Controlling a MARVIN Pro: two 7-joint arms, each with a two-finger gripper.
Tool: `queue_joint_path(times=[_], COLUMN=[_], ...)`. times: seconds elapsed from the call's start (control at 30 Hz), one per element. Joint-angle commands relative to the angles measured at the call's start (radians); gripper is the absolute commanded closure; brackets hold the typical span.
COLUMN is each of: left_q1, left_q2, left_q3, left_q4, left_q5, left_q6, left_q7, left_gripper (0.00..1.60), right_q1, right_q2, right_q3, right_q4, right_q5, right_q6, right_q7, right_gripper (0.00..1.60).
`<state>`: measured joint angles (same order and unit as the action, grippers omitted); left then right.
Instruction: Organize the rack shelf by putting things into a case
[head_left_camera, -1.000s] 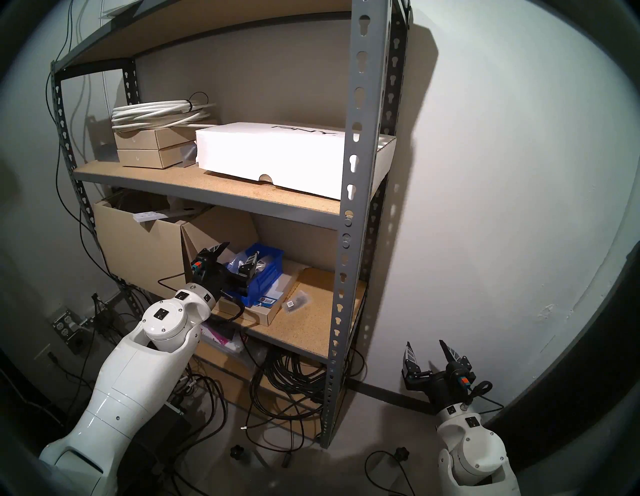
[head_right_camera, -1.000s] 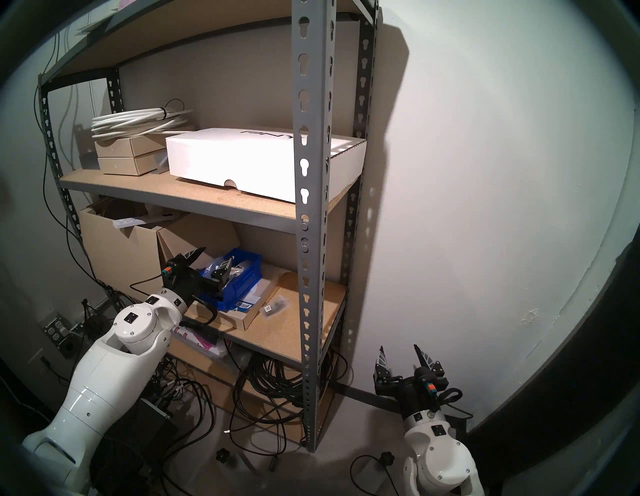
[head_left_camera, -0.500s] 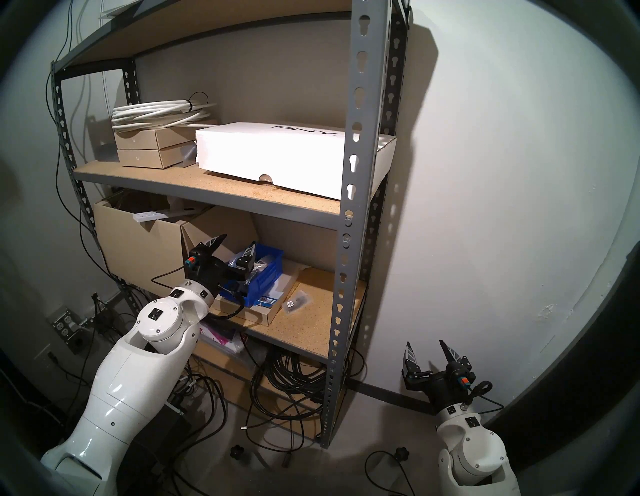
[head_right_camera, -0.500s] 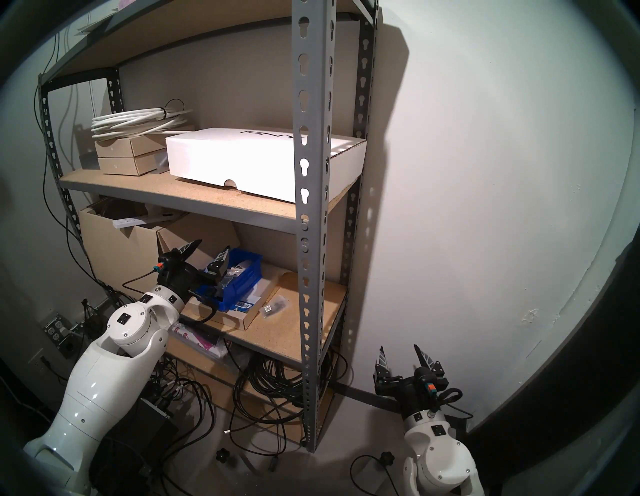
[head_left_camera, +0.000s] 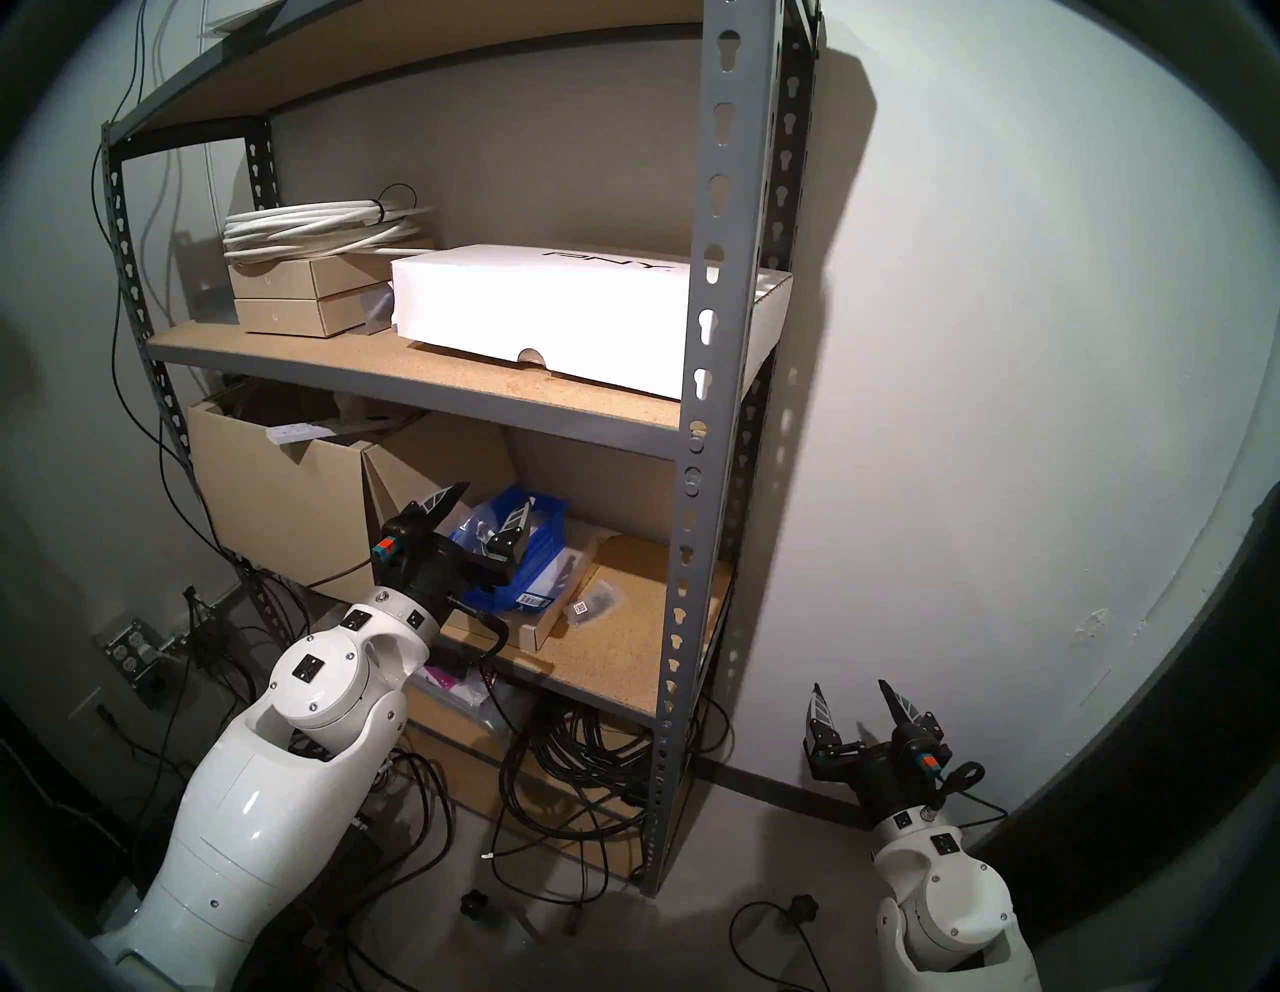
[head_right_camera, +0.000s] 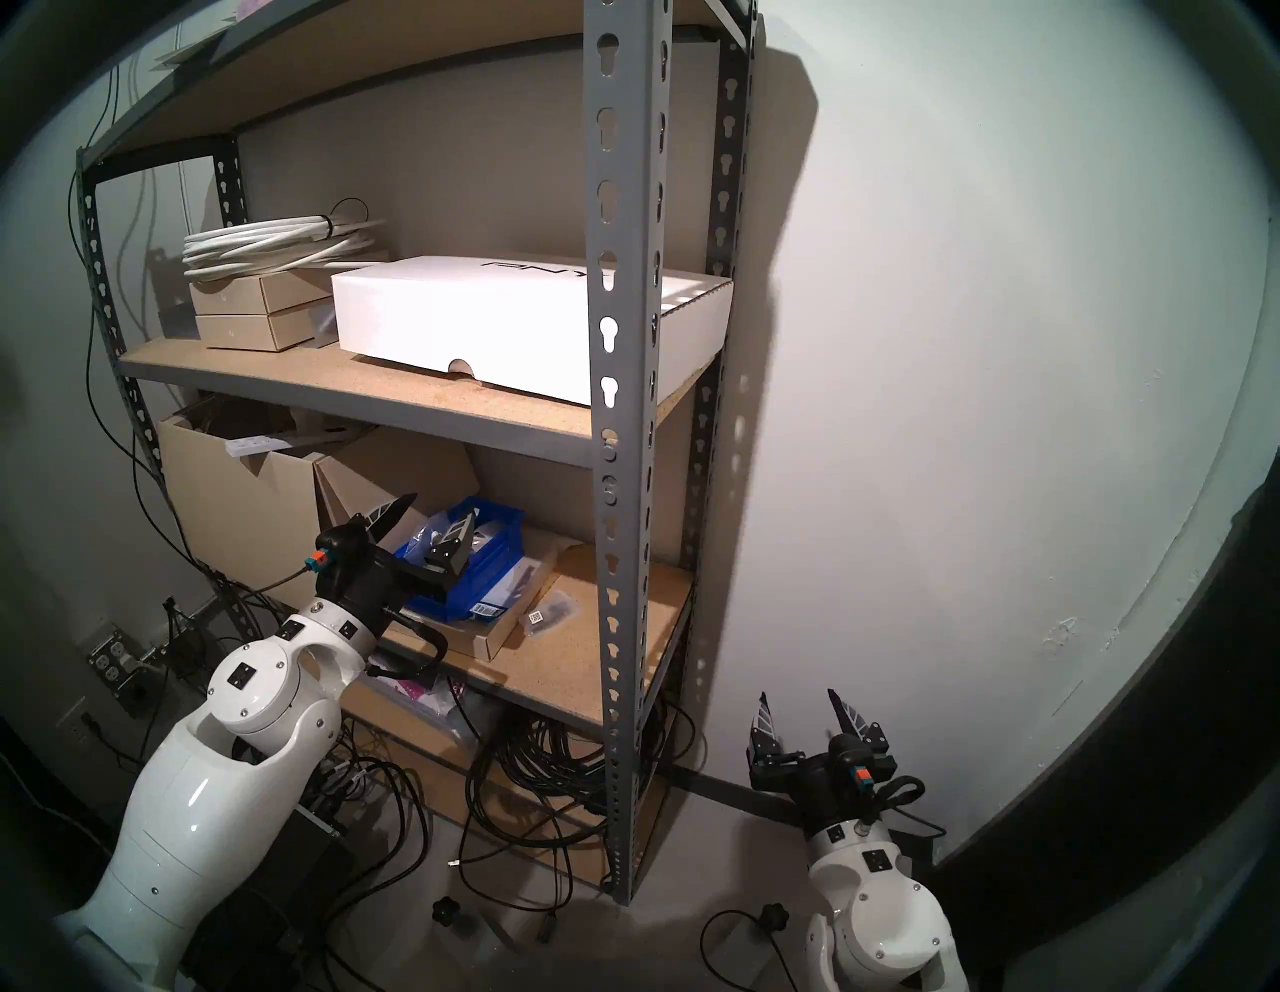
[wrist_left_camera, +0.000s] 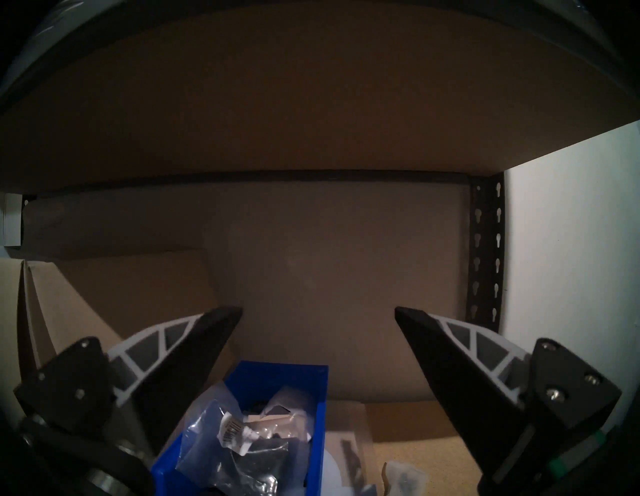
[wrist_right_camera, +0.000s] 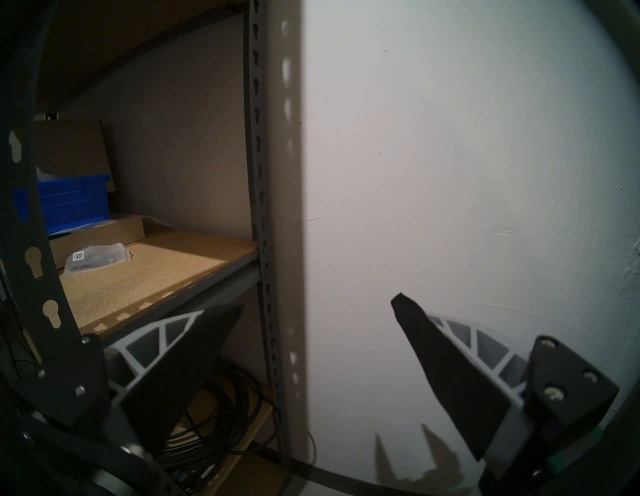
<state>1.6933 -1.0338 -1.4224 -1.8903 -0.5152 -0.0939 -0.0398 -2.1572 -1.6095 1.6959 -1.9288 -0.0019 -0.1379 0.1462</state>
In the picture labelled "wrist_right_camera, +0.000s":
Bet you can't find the grey steel rack shelf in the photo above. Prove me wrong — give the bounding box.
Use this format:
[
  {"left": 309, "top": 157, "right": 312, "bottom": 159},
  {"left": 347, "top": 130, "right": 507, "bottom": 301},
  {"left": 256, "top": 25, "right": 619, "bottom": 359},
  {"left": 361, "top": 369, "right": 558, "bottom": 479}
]
[{"left": 0, "top": 0, "right": 313, "bottom": 496}]

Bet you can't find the clear bag of black parts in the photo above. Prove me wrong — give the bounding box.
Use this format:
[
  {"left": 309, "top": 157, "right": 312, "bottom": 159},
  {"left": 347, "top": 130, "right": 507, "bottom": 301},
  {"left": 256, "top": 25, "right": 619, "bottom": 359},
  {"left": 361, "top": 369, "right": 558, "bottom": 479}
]
[{"left": 64, "top": 242, "right": 132, "bottom": 275}]

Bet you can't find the leaning cardboard flap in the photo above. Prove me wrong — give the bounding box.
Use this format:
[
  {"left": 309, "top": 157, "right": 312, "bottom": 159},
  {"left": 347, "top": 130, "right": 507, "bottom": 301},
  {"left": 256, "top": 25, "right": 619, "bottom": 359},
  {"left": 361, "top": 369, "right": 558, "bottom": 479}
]
[{"left": 10, "top": 117, "right": 117, "bottom": 193}]

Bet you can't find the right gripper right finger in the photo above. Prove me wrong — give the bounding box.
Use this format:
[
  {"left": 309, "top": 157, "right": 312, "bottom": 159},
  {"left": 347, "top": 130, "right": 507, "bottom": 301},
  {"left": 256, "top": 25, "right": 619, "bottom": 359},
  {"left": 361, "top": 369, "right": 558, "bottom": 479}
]
[{"left": 391, "top": 292, "right": 618, "bottom": 496}]

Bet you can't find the flat tan cardboard box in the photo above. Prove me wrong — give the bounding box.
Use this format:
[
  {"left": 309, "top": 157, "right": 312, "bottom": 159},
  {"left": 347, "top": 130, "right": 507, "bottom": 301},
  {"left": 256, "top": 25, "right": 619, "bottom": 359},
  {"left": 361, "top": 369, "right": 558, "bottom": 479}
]
[{"left": 47, "top": 212, "right": 147, "bottom": 253}]

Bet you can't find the blue plastic bin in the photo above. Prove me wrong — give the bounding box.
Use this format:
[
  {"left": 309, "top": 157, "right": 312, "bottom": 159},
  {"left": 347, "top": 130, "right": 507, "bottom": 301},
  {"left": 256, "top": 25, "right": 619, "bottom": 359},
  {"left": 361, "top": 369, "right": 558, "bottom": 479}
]
[{"left": 15, "top": 174, "right": 112, "bottom": 236}]

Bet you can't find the black coiled cable bundle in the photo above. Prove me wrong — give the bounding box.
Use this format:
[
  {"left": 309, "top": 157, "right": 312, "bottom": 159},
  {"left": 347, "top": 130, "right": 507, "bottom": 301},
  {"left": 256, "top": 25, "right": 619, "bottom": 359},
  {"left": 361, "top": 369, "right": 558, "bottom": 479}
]
[{"left": 160, "top": 360, "right": 316, "bottom": 471}]

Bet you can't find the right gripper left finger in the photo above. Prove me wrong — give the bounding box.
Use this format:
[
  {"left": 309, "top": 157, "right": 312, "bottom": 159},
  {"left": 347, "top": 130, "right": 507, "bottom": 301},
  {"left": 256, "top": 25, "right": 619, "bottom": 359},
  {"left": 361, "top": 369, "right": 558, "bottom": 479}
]
[{"left": 10, "top": 302, "right": 245, "bottom": 451}]

